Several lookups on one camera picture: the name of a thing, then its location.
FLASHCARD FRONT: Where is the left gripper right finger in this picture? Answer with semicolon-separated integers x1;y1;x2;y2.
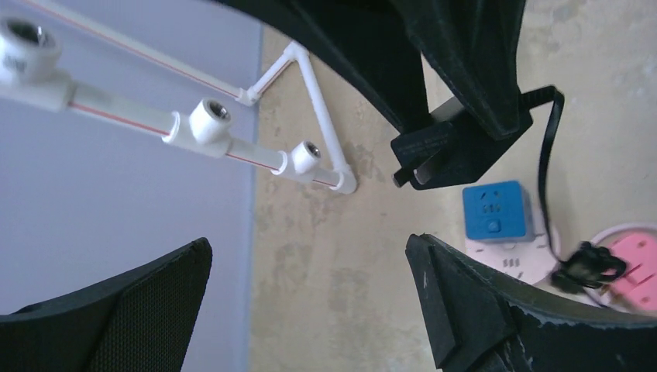
405;234;656;371

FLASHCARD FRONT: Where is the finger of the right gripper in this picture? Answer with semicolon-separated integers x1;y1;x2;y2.
225;0;431;133
392;0;525;140

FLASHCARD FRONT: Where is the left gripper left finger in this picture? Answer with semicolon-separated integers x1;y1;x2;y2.
1;238;212;371

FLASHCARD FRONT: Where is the blue cube socket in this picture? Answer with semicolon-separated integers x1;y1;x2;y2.
462;181;535;242

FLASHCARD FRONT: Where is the black power adapter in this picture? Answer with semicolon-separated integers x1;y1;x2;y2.
390;85;628;294

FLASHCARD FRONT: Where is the pink cable with plug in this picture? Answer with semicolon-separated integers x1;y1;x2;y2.
580;222;657;315

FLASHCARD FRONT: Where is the pink square plug adapter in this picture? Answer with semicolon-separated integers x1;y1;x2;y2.
610;232;656;312

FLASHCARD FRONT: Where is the round pink power socket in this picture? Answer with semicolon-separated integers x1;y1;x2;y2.
465;212;561;285

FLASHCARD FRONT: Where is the white PVC pipe frame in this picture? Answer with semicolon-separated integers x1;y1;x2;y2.
1;1;356;200

